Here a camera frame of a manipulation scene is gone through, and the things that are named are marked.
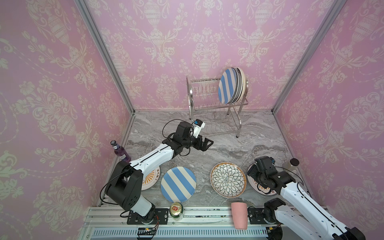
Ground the aluminium corner post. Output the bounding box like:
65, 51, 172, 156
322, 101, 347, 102
271, 0, 347, 116
74, 0, 135, 116

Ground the white plate teal red rim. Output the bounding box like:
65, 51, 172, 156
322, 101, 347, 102
235, 68, 243, 102

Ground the chrome wire dish rack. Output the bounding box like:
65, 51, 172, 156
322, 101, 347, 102
187, 78, 249, 138

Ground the aluminium corner post left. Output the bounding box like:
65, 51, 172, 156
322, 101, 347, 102
74, 0, 135, 116

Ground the blue cream striped plate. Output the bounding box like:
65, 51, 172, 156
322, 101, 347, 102
218, 68, 237, 104
161, 167, 197, 203

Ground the pink cup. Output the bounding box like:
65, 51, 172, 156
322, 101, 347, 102
231, 202, 248, 230

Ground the blue cream striped plate front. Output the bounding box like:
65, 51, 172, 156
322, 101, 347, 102
161, 167, 197, 203

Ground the purple bottle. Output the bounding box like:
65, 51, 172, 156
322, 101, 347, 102
110, 140, 132, 163

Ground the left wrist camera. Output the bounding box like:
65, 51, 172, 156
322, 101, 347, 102
192, 119, 205, 138

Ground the small jar dark lid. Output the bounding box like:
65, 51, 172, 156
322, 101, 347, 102
283, 158, 300, 172

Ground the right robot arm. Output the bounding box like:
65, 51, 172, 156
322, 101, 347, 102
247, 156, 366, 240

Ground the aluminium corner post right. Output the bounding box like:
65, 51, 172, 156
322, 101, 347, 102
271, 0, 347, 116

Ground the plain cream plate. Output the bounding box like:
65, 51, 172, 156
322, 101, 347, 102
238, 68, 247, 100

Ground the petal pattern plate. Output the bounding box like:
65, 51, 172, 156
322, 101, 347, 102
210, 162, 247, 199

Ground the orange sunburst plate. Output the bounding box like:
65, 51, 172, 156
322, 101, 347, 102
246, 174, 277, 197
142, 167, 161, 191

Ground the green can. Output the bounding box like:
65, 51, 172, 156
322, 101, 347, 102
169, 202, 184, 221

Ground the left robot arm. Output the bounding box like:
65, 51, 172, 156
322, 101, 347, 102
101, 119, 214, 221

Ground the white plate green quatrefoil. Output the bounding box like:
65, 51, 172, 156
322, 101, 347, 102
232, 68, 238, 104

